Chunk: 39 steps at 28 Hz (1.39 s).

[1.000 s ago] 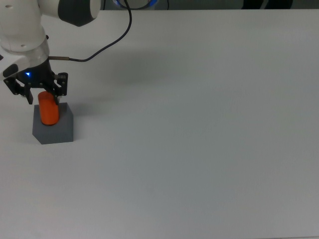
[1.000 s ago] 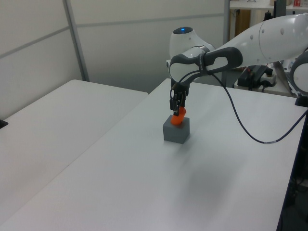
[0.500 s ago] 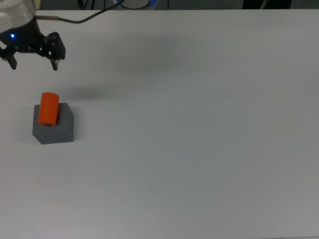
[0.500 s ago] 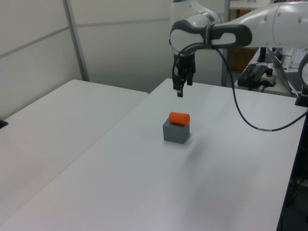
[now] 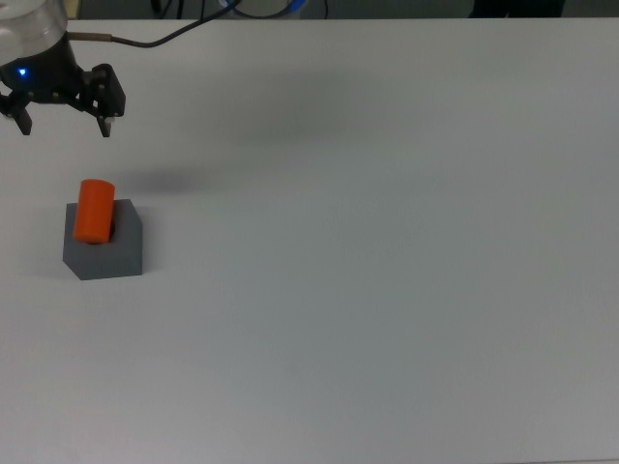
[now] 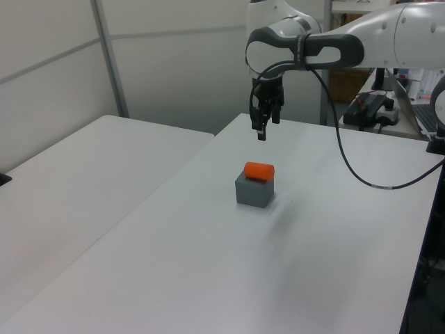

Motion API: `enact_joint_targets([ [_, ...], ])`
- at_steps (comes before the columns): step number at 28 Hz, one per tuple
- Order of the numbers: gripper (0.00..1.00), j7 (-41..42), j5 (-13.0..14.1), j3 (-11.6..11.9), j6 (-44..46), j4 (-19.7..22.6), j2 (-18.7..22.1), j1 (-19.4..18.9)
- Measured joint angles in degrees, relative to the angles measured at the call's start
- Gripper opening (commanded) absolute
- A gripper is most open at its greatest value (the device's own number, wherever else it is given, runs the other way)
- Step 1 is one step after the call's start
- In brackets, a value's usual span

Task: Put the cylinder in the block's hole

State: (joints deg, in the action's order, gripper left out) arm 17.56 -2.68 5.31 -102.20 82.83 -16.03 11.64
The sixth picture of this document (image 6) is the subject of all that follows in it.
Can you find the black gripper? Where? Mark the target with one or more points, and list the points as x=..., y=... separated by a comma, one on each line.
x=269, y=91

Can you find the orange cylinder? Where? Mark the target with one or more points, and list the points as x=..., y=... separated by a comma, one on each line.
x=259, y=171

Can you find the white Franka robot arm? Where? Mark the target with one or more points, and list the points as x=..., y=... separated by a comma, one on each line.
x=382, y=38

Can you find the grey block with round hole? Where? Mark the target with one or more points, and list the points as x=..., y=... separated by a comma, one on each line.
x=252, y=195

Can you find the brown cardboard box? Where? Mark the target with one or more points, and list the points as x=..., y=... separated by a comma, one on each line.
x=347, y=85

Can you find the black power supply box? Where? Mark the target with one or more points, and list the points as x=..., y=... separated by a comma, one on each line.
x=361, y=109

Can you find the white emergency stop button box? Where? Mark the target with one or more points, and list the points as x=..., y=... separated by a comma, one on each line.
x=387, y=113

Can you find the grey laptop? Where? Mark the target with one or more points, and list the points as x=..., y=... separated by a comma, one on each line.
x=417, y=111

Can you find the black table clamp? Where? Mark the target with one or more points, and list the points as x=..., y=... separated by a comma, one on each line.
x=4, y=178

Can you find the grey partition post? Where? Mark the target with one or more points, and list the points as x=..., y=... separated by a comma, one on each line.
x=111, y=59

